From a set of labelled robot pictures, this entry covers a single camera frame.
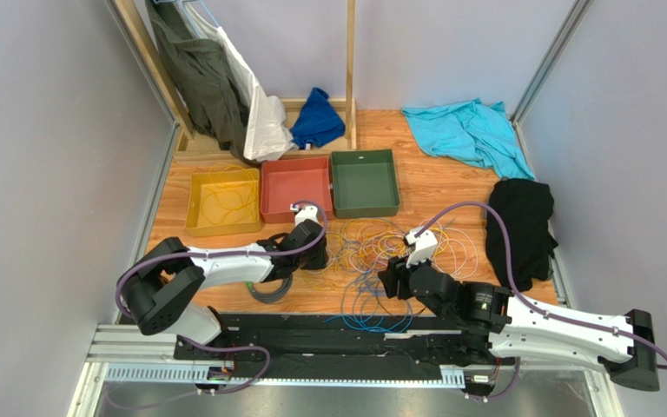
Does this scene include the orange yellow thin cable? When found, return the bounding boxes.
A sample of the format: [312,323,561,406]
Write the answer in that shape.
[200,164,427,290]

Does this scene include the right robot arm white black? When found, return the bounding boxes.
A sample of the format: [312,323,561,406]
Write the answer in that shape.
[377,257,660,392]

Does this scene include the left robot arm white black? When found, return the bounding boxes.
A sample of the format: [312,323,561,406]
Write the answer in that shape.
[116,220,327,346]

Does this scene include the red plastic bin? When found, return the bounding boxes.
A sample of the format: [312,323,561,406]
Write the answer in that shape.
[261,156,334,224]

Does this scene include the green plastic bin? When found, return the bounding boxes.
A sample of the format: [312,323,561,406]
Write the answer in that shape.
[330,149,400,219]

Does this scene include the yellow plastic bin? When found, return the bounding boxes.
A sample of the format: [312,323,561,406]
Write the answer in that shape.
[185,164,262,238]

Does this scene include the white garment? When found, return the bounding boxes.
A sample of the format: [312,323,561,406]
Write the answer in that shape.
[182,5,294,162]

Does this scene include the dark blue cloth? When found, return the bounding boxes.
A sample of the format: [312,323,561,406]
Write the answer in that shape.
[290,87,346,149]

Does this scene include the black cloth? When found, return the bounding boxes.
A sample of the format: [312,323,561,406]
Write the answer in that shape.
[488,179,558,292]

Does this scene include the cyan cloth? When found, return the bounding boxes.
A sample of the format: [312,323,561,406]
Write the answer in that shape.
[401,98,536,180]

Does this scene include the olive green garment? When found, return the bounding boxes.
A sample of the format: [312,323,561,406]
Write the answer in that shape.
[145,1,249,162]

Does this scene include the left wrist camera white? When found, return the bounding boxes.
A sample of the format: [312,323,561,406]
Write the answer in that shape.
[290,204,319,226]

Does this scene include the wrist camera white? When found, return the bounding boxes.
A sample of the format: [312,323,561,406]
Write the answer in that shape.
[404,228,439,267]
[290,204,319,226]

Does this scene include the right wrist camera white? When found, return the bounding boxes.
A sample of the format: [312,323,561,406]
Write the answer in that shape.
[404,228,439,267]

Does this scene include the bright yellow cable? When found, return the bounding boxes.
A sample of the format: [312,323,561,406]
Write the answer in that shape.
[367,225,453,261]

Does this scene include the grey coiled cable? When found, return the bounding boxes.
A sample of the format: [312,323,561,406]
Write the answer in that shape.
[245,271,294,305]

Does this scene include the blue thin cable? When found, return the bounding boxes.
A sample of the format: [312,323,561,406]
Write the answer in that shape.
[324,216,415,334]

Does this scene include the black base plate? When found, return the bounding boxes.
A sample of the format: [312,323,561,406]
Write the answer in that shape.
[119,312,502,383]

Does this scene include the aluminium rail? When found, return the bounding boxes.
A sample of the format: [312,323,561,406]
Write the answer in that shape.
[87,325,466,389]

